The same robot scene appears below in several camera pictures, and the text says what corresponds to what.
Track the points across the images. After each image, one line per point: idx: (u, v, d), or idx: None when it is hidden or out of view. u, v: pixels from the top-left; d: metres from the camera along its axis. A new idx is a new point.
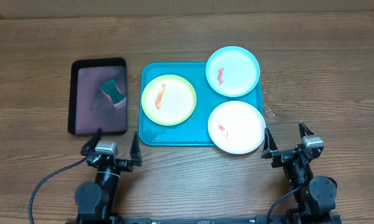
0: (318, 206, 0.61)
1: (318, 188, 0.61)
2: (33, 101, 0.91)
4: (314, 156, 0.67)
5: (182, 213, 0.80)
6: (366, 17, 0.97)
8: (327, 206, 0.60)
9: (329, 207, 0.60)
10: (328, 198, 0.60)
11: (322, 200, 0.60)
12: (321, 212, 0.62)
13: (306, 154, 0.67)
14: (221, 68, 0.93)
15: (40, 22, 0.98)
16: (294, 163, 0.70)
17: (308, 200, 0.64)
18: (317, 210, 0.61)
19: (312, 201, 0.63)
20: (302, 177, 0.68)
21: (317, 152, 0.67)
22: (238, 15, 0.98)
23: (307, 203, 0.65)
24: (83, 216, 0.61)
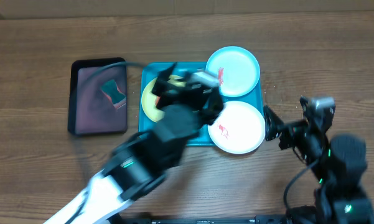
0: (345, 163, 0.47)
1: (344, 147, 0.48)
2: (33, 101, 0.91)
4: (325, 120, 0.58)
5: (182, 213, 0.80)
6: (366, 17, 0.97)
8: (356, 163, 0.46)
9: (360, 168, 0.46)
10: (358, 155, 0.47)
11: (351, 160, 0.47)
12: (350, 177, 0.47)
13: (315, 117, 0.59)
14: (221, 68, 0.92)
15: (40, 22, 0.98)
16: (305, 135, 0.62)
17: (330, 167, 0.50)
18: (343, 170, 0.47)
19: (335, 163, 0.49)
20: (315, 145, 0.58)
21: (329, 113, 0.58)
22: (238, 15, 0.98)
23: (331, 173, 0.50)
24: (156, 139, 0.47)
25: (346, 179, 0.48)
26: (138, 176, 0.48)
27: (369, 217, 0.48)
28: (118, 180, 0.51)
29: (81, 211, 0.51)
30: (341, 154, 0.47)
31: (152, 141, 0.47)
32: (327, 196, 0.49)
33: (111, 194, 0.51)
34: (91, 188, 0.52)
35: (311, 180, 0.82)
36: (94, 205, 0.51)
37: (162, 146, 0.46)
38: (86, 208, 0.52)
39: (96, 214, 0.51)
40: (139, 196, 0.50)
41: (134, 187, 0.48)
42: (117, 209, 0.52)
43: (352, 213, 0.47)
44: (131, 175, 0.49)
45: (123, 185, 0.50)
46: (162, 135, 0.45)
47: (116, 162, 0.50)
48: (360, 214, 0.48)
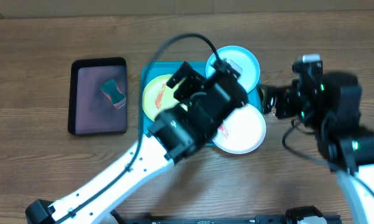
0: (340, 90, 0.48)
1: (336, 78, 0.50)
2: (33, 101, 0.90)
4: (316, 74, 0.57)
5: (182, 213, 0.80)
6: (367, 17, 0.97)
8: (351, 89, 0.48)
9: (355, 93, 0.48)
10: (350, 83, 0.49)
11: (346, 87, 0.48)
12: (345, 102, 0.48)
13: (305, 69, 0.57)
14: None
15: (40, 21, 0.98)
16: (298, 94, 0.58)
17: (326, 102, 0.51)
18: (338, 101, 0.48)
19: (330, 98, 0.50)
20: (308, 102, 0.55)
21: (317, 66, 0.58)
22: (238, 14, 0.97)
23: (325, 109, 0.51)
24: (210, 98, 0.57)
25: (344, 111, 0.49)
26: (184, 136, 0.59)
27: None
28: (170, 140, 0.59)
29: (130, 168, 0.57)
30: (334, 83, 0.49)
31: (204, 107, 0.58)
32: (331, 135, 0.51)
33: (158, 155, 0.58)
34: (142, 149, 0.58)
35: (310, 180, 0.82)
36: (145, 163, 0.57)
37: (215, 110, 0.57)
38: (134, 167, 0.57)
39: (139, 177, 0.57)
40: (181, 156, 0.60)
41: (182, 146, 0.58)
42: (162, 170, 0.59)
43: (358, 150, 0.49)
44: (178, 135, 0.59)
45: (174, 144, 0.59)
46: (221, 101, 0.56)
47: (168, 124, 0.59)
48: (365, 152, 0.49)
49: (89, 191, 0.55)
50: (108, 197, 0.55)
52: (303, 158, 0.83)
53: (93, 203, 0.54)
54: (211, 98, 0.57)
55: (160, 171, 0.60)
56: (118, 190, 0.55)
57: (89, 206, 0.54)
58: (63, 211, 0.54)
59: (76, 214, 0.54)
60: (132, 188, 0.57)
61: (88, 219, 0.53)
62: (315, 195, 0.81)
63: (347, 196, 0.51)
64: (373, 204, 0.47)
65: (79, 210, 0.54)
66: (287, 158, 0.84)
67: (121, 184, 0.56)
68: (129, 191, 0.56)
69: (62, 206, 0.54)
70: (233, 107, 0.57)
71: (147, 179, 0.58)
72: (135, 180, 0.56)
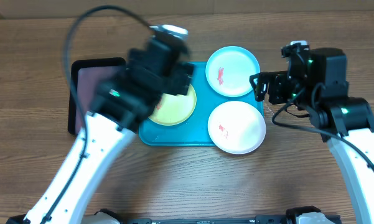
0: (327, 59, 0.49)
1: (322, 50, 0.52)
2: (33, 101, 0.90)
4: (303, 53, 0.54)
5: (182, 213, 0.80)
6: (367, 17, 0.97)
8: (336, 57, 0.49)
9: (341, 62, 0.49)
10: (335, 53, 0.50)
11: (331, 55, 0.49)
12: (331, 70, 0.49)
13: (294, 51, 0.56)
14: (221, 68, 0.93)
15: (40, 21, 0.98)
16: (289, 78, 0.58)
17: (314, 76, 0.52)
18: (325, 68, 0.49)
19: (317, 68, 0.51)
20: (297, 84, 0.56)
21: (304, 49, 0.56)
22: (238, 15, 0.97)
23: (315, 83, 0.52)
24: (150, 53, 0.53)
25: (332, 79, 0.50)
26: (132, 100, 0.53)
27: (368, 119, 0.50)
28: (116, 109, 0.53)
29: (85, 154, 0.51)
30: (321, 56, 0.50)
31: (144, 65, 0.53)
32: (322, 104, 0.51)
33: (108, 131, 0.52)
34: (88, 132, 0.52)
35: (310, 180, 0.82)
36: (99, 144, 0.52)
37: (157, 63, 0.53)
38: (89, 150, 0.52)
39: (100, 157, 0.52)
40: (136, 121, 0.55)
41: (130, 110, 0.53)
42: (119, 144, 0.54)
43: (349, 116, 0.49)
44: (126, 100, 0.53)
45: (121, 111, 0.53)
46: (158, 53, 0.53)
47: (107, 94, 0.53)
48: (355, 117, 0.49)
49: (56, 191, 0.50)
50: (76, 190, 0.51)
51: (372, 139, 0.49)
52: (303, 158, 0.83)
53: (63, 200, 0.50)
54: (148, 54, 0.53)
55: (121, 143, 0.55)
56: (83, 177, 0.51)
57: (61, 203, 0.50)
58: (38, 218, 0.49)
59: (52, 216, 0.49)
60: (98, 170, 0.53)
61: (64, 216, 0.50)
62: (315, 195, 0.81)
63: (340, 162, 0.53)
64: (363, 166, 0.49)
65: (53, 211, 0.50)
66: (287, 158, 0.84)
67: (84, 172, 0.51)
68: (95, 174, 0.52)
69: (36, 216, 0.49)
70: (172, 57, 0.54)
71: (108, 157, 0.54)
72: (96, 163, 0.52)
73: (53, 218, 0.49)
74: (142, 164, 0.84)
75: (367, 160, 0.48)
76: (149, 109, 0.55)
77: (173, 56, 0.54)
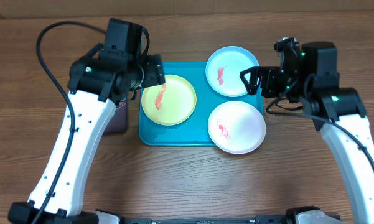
0: (318, 51, 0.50)
1: (313, 43, 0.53)
2: (33, 101, 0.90)
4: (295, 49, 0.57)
5: (182, 213, 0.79)
6: (366, 17, 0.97)
8: (328, 50, 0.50)
9: (332, 53, 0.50)
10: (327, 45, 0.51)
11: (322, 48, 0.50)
12: (323, 62, 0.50)
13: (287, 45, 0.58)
14: (221, 68, 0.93)
15: (40, 21, 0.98)
16: (281, 72, 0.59)
17: (307, 68, 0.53)
18: (317, 60, 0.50)
19: (310, 61, 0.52)
20: (289, 79, 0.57)
21: (295, 46, 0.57)
22: (238, 15, 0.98)
23: (307, 74, 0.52)
24: (112, 34, 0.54)
25: (323, 70, 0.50)
26: (106, 73, 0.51)
27: (358, 106, 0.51)
28: (92, 84, 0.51)
29: (75, 128, 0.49)
30: (313, 48, 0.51)
31: (108, 44, 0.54)
32: (314, 95, 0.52)
33: (93, 104, 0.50)
34: (73, 107, 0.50)
35: (311, 180, 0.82)
36: (87, 115, 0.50)
37: (121, 42, 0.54)
38: (78, 124, 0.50)
39: (89, 127, 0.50)
40: (114, 94, 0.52)
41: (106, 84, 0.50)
42: (107, 113, 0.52)
43: (339, 103, 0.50)
44: (99, 74, 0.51)
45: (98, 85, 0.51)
46: (120, 32, 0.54)
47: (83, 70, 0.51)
48: (346, 105, 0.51)
49: (54, 168, 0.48)
50: (73, 163, 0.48)
51: (361, 124, 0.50)
52: (303, 158, 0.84)
53: (64, 173, 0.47)
54: (110, 35, 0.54)
55: (107, 114, 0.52)
56: (79, 149, 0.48)
57: (63, 176, 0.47)
58: (42, 197, 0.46)
59: (56, 192, 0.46)
60: (92, 141, 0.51)
61: (68, 189, 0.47)
62: (315, 196, 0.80)
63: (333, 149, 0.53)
64: (355, 148, 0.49)
65: (55, 187, 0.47)
66: (287, 158, 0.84)
67: (78, 144, 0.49)
68: (90, 145, 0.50)
69: (38, 196, 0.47)
70: (134, 37, 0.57)
71: (100, 127, 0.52)
72: (89, 133, 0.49)
73: (56, 194, 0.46)
74: (142, 164, 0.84)
75: (358, 142, 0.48)
76: (125, 83, 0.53)
77: (137, 36, 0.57)
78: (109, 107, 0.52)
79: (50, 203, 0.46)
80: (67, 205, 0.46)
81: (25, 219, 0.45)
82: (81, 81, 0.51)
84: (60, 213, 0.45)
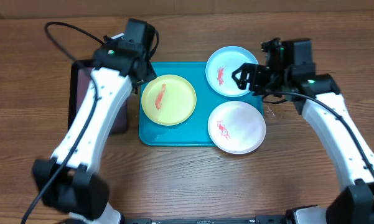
0: (294, 44, 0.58)
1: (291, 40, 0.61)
2: (33, 101, 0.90)
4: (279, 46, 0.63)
5: (182, 213, 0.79)
6: (366, 17, 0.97)
8: (303, 42, 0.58)
9: (307, 45, 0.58)
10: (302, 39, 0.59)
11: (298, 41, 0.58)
12: (299, 53, 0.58)
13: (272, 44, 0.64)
14: (221, 68, 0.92)
15: (40, 21, 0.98)
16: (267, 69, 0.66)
17: (286, 60, 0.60)
18: (293, 51, 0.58)
19: (288, 53, 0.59)
20: (272, 74, 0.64)
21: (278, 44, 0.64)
22: (238, 15, 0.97)
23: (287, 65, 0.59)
24: (131, 30, 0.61)
25: (300, 60, 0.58)
26: (126, 58, 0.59)
27: (332, 87, 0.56)
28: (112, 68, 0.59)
29: (98, 98, 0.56)
30: (290, 42, 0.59)
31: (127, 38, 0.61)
32: (292, 81, 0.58)
33: (114, 78, 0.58)
34: (97, 81, 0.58)
35: (310, 180, 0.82)
36: (108, 88, 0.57)
37: (138, 35, 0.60)
38: (101, 94, 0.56)
39: (109, 99, 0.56)
40: (131, 78, 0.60)
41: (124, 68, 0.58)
42: (124, 90, 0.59)
43: (315, 85, 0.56)
44: (119, 59, 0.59)
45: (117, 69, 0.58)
46: (139, 27, 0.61)
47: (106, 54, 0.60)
48: (322, 86, 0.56)
49: (77, 130, 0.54)
50: (95, 126, 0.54)
51: (336, 100, 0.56)
52: (303, 158, 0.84)
53: (86, 134, 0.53)
54: (130, 28, 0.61)
55: (124, 91, 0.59)
56: (101, 115, 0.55)
57: (86, 136, 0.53)
58: (65, 153, 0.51)
59: (79, 149, 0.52)
60: (111, 112, 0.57)
61: (89, 147, 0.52)
62: (315, 196, 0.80)
63: (315, 126, 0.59)
64: (332, 119, 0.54)
65: (78, 145, 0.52)
66: (287, 158, 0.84)
67: (99, 111, 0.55)
68: (109, 116, 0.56)
69: (62, 152, 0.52)
70: (151, 33, 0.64)
71: (117, 101, 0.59)
72: (109, 102, 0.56)
73: (79, 150, 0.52)
74: (141, 164, 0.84)
75: (333, 113, 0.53)
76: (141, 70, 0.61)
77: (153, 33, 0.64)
78: (124, 88, 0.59)
79: (73, 157, 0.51)
80: (88, 160, 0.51)
81: (48, 172, 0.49)
82: (104, 63, 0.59)
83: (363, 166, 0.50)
84: (81, 166, 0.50)
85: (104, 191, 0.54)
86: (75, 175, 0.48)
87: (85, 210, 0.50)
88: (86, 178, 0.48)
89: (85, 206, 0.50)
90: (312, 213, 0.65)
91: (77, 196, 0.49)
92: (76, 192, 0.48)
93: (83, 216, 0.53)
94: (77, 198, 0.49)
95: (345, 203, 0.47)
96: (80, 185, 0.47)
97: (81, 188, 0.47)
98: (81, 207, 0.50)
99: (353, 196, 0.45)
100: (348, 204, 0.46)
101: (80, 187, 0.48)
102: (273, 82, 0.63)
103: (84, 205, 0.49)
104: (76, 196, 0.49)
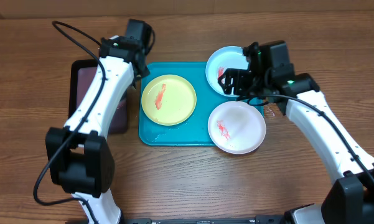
0: (270, 48, 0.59)
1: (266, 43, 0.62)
2: (33, 101, 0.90)
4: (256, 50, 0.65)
5: (182, 213, 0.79)
6: (366, 17, 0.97)
8: (278, 45, 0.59)
9: (282, 48, 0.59)
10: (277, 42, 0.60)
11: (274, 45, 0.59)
12: (275, 57, 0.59)
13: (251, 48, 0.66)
14: (221, 68, 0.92)
15: (40, 21, 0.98)
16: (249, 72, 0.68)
17: (265, 64, 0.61)
18: (270, 55, 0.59)
19: (266, 57, 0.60)
20: (255, 79, 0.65)
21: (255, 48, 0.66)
22: (238, 15, 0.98)
23: (266, 69, 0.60)
24: (132, 28, 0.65)
25: (278, 62, 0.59)
26: (129, 50, 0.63)
27: (311, 84, 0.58)
28: (116, 56, 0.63)
29: (106, 78, 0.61)
30: (266, 46, 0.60)
31: (128, 35, 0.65)
32: (272, 84, 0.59)
33: (119, 63, 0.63)
34: (104, 65, 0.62)
35: (310, 180, 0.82)
36: (114, 71, 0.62)
37: (138, 32, 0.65)
38: (109, 76, 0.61)
39: (116, 79, 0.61)
40: (133, 68, 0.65)
41: (127, 58, 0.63)
42: (127, 75, 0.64)
43: (294, 86, 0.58)
44: (122, 50, 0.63)
45: (121, 58, 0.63)
46: (138, 25, 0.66)
47: (110, 45, 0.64)
48: (301, 86, 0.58)
49: (87, 104, 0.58)
50: (102, 102, 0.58)
51: (317, 98, 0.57)
52: (303, 158, 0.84)
53: (96, 107, 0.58)
54: (130, 26, 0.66)
55: (127, 76, 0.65)
56: (107, 93, 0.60)
57: (95, 109, 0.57)
58: (78, 122, 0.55)
59: (89, 119, 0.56)
60: (116, 91, 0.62)
61: (99, 119, 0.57)
62: (315, 196, 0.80)
63: (300, 126, 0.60)
64: (315, 116, 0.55)
65: (89, 116, 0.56)
66: (287, 158, 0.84)
67: (107, 90, 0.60)
68: (114, 94, 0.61)
69: (74, 122, 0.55)
70: (149, 32, 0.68)
71: (121, 84, 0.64)
72: (116, 82, 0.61)
73: (89, 121, 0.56)
74: (141, 164, 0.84)
75: (316, 110, 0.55)
76: (140, 63, 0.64)
77: (151, 32, 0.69)
78: (127, 73, 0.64)
79: (84, 126, 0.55)
80: (99, 129, 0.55)
81: (59, 140, 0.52)
82: (109, 52, 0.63)
83: (350, 158, 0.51)
84: (93, 132, 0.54)
85: (110, 165, 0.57)
86: (86, 141, 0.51)
87: (94, 179, 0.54)
88: (98, 143, 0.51)
89: (94, 173, 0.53)
90: (308, 210, 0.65)
91: (88, 163, 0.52)
92: (87, 158, 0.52)
93: (89, 191, 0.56)
94: (88, 165, 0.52)
95: (336, 196, 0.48)
96: (91, 151, 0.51)
97: (93, 154, 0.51)
98: (91, 176, 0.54)
99: (345, 188, 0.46)
100: (340, 197, 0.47)
101: (92, 153, 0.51)
102: (256, 85, 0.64)
103: (93, 173, 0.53)
104: (86, 163, 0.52)
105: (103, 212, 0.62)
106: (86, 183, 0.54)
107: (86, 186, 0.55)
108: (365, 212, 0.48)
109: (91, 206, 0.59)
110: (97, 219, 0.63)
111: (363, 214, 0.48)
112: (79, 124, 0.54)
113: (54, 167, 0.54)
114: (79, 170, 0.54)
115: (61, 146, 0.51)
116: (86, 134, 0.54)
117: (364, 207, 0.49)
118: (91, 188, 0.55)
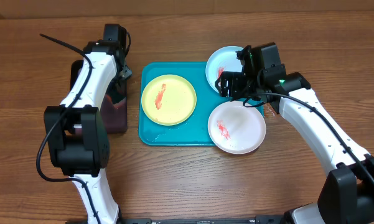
0: (261, 50, 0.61)
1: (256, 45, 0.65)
2: (33, 101, 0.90)
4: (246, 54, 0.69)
5: (182, 213, 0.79)
6: (366, 17, 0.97)
8: (269, 46, 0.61)
9: (273, 50, 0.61)
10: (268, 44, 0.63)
11: (264, 47, 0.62)
12: (266, 58, 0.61)
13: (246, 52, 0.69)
14: (221, 67, 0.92)
15: (40, 22, 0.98)
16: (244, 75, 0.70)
17: (258, 66, 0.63)
18: (261, 56, 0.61)
19: (257, 60, 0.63)
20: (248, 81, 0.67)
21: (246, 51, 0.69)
22: (238, 15, 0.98)
23: (259, 70, 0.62)
24: (110, 32, 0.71)
25: (270, 63, 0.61)
26: (111, 48, 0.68)
27: (301, 81, 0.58)
28: (99, 51, 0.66)
29: (93, 66, 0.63)
30: (258, 48, 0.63)
31: (106, 38, 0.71)
32: (266, 85, 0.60)
33: (104, 56, 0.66)
34: (90, 58, 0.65)
35: (310, 180, 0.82)
36: (100, 60, 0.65)
37: (116, 34, 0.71)
38: (96, 65, 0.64)
39: (102, 68, 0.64)
40: (115, 62, 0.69)
41: (110, 51, 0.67)
42: (111, 66, 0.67)
43: (285, 84, 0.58)
44: (104, 46, 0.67)
45: (104, 51, 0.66)
46: (115, 27, 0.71)
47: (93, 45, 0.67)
48: (290, 83, 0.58)
49: (78, 87, 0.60)
50: (92, 84, 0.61)
51: (309, 94, 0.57)
52: (303, 158, 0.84)
53: (86, 89, 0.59)
54: (107, 30, 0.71)
55: (111, 68, 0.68)
56: (96, 78, 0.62)
57: (85, 90, 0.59)
58: (71, 99, 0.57)
59: (83, 98, 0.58)
60: (103, 79, 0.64)
61: (89, 97, 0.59)
62: (315, 195, 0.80)
63: (294, 123, 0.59)
64: (307, 112, 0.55)
65: (81, 95, 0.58)
66: (287, 158, 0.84)
67: (94, 76, 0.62)
68: (102, 81, 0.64)
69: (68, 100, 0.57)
70: (123, 33, 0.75)
71: (107, 73, 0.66)
72: (102, 68, 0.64)
73: (83, 99, 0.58)
74: (141, 164, 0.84)
75: (307, 106, 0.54)
76: (122, 58, 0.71)
77: (125, 34, 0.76)
78: (111, 63, 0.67)
79: (78, 103, 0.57)
80: (93, 104, 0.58)
81: (58, 117, 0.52)
82: (92, 49, 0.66)
83: (342, 150, 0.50)
84: (88, 106, 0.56)
85: (106, 144, 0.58)
86: (82, 113, 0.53)
87: (93, 153, 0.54)
88: (93, 115, 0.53)
89: (93, 147, 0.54)
90: (307, 210, 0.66)
91: (86, 136, 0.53)
92: (84, 131, 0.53)
93: (89, 168, 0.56)
94: (86, 138, 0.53)
95: (331, 189, 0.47)
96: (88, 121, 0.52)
97: (89, 124, 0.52)
98: (89, 149, 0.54)
99: (338, 179, 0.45)
100: (335, 191, 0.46)
101: (89, 123, 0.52)
102: (249, 86, 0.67)
103: (91, 145, 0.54)
104: (84, 136, 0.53)
105: (102, 200, 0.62)
106: (85, 159, 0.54)
107: (85, 163, 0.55)
108: (361, 205, 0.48)
109: (89, 191, 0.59)
110: (96, 211, 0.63)
111: (358, 207, 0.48)
112: (74, 101, 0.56)
113: (52, 147, 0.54)
114: (78, 148, 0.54)
115: (59, 120, 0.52)
116: (81, 108, 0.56)
117: (360, 200, 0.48)
118: (90, 163, 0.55)
